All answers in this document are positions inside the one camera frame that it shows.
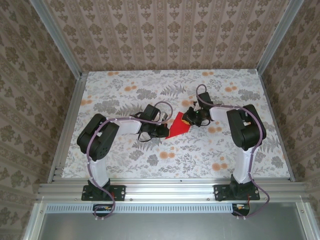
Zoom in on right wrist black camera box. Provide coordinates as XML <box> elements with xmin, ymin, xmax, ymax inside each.
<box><xmin>196</xmin><ymin>91</ymin><xmax>214</xmax><ymax>109</ymax></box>

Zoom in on grey metal sheet panel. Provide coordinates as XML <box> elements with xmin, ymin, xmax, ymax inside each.
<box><xmin>37</xmin><ymin>212</ymin><xmax>310</xmax><ymax>240</ymax></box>

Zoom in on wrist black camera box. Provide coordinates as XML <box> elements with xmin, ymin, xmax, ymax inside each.
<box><xmin>196</xmin><ymin>91</ymin><xmax>214</xmax><ymax>109</ymax></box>
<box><xmin>142</xmin><ymin>104</ymin><xmax>161</xmax><ymax>120</ymax></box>

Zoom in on floral patterned table mat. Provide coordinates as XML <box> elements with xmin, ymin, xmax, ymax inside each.
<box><xmin>61</xmin><ymin>70</ymin><xmax>293</xmax><ymax>180</ymax></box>

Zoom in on red square paper sheet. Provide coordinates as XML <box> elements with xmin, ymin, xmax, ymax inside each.
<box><xmin>164</xmin><ymin>111</ymin><xmax>192</xmax><ymax>139</ymax></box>

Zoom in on gripper thin black cable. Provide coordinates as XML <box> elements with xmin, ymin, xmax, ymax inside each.
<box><xmin>197</xmin><ymin>116</ymin><xmax>214</xmax><ymax>128</ymax></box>
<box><xmin>137</xmin><ymin>131</ymin><xmax>154</xmax><ymax>143</ymax></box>

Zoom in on grey slotted cable duct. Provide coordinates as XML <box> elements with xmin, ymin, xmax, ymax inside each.
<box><xmin>46</xmin><ymin>202</ymin><xmax>235</xmax><ymax>214</ymax></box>

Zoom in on black connector board with wires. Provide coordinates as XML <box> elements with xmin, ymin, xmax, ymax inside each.
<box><xmin>92</xmin><ymin>203</ymin><xmax>114</xmax><ymax>217</ymax></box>
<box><xmin>231</xmin><ymin>202</ymin><xmax>251</xmax><ymax>217</ymax></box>

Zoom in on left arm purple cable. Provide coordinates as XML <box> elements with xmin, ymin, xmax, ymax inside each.
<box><xmin>86</xmin><ymin>101</ymin><xmax>174</xmax><ymax>222</ymax></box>

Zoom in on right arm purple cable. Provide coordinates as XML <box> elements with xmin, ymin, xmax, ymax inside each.
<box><xmin>195</xmin><ymin>84</ymin><xmax>272</xmax><ymax>221</ymax></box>

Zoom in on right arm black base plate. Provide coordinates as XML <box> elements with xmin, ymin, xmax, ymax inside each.
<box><xmin>213</xmin><ymin>184</ymin><xmax>261</xmax><ymax>202</ymax></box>

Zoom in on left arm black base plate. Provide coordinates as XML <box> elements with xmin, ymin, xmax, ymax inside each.
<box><xmin>81</xmin><ymin>184</ymin><xmax>126</xmax><ymax>202</ymax></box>

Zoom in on aluminium cross beam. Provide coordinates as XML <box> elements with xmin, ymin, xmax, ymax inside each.
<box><xmin>36</xmin><ymin>181</ymin><xmax>308</xmax><ymax>203</ymax></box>

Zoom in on aluminium frame rail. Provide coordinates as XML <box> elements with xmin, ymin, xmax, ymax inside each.
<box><xmin>22</xmin><ymin>202</ymin><xmax>47</xmax><ymax>240</ymax></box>
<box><xmin>296</xmin><ymin>201</ymin><xmax>318</xmax><ymax>240</ymax></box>

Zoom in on right gripper thin black cable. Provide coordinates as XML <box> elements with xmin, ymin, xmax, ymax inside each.
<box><xmin>197</xmin><ymin>116</ymin><xmax>214</xmax><ymax>128</ymax></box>

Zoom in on aluminium table side rail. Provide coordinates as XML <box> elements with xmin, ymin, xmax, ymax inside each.
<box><xmin>257</xmin><ymin>71</ymin><xmax>296</xmax><ymax>183</ymax></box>
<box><xmin>46</xmin><ymin>71</ymin><xmax>89</xmax><ymax>184</ymax></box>

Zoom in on aluminium corner post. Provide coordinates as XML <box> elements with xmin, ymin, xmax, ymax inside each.
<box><xmin>29</xmin><ymin>0</ymin><xmax>84</xmax><ymax>79</ymax></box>
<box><xmin>255</xmin><ymin>0</ymin><xmax>306</xmax><ymax>76</ymax></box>

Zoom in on left gripper thin black cable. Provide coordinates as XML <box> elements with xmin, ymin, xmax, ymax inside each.
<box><xmin>137</xmin><ymin>131</ymin><xmax>154</xmax><ymax>143</ymax></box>

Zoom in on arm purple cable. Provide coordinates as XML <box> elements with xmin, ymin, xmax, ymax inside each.
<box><xmin>86</xmin><ymin>101</ymin><xmax>174</xmax><ymax>222</ymax></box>
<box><xmin>195</xmin><ymin>84</ymin><xmax>272</xmax><ymax>221</ymax></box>

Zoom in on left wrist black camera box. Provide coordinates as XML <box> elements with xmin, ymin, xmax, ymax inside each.
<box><xmin>142</xmin><ymin>104</ymin><xmax>161</xmax><ymax>120</ymax></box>

